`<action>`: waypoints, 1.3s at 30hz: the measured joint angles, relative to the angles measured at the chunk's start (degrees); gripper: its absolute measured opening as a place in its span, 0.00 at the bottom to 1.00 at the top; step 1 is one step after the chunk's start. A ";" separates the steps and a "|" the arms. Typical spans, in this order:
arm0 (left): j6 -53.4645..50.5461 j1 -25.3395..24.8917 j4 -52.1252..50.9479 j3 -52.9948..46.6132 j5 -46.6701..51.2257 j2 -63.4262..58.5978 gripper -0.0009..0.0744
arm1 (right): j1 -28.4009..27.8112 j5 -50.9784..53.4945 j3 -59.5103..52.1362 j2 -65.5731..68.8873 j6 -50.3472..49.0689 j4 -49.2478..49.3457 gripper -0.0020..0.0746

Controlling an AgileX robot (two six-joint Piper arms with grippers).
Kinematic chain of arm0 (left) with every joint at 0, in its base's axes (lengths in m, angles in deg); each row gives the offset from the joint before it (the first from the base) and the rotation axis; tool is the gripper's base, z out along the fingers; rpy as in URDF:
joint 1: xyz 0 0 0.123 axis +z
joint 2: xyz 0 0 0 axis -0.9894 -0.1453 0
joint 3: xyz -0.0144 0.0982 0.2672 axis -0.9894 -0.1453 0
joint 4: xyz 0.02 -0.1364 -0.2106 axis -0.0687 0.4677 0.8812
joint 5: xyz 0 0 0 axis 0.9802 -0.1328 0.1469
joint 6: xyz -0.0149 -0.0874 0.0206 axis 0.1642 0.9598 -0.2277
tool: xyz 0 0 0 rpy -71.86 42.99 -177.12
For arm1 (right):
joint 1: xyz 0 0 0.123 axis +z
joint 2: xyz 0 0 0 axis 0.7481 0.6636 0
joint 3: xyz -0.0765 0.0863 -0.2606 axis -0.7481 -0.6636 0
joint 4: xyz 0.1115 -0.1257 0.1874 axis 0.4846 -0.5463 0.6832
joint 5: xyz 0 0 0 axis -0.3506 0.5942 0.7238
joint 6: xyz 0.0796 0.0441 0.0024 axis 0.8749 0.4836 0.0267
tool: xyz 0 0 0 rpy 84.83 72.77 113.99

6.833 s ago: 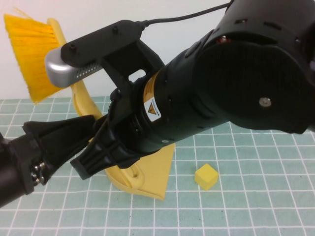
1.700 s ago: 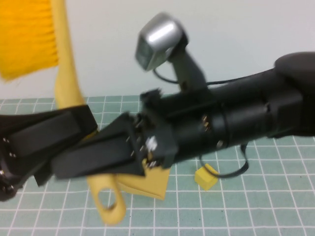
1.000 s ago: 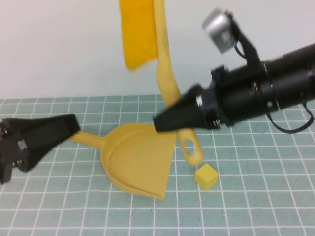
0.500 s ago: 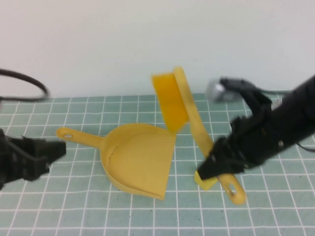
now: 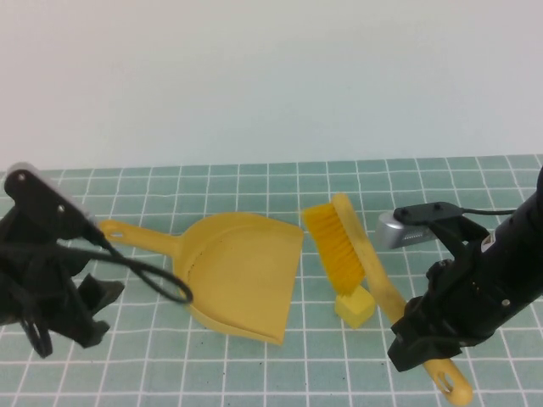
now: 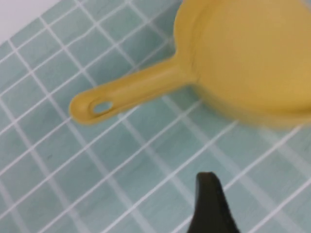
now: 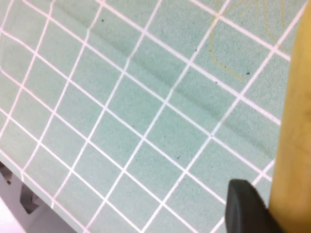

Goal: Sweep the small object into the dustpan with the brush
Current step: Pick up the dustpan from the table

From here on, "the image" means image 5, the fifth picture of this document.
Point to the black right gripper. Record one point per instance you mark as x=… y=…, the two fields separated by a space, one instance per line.
x=454 y=297

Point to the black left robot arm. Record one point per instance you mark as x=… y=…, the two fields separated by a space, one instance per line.
x=5 y=305

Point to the yellow plastic dustpan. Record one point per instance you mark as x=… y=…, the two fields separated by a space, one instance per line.
x=242 y=275

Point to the yellow hand brush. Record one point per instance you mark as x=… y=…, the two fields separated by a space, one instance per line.
x=335 y=250

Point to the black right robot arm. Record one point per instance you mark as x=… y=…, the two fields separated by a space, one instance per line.
x=522 y=254

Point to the small yellow cube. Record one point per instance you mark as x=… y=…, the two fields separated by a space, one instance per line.
x=354 y=311

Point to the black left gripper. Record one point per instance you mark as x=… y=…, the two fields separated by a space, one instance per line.
x=46 y=280

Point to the green white-grid tablecloth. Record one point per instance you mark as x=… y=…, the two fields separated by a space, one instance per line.
x=254 y=373

